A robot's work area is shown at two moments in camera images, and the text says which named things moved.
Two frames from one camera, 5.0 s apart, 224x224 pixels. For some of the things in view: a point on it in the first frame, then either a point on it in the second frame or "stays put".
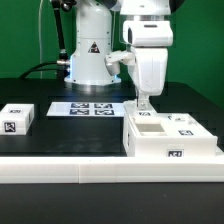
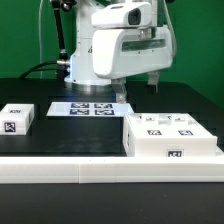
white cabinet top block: [16, 118] stays put
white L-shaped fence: [112, 169] stays put
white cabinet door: [182, 125] stays put
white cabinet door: [139, 116] → [148, 125]
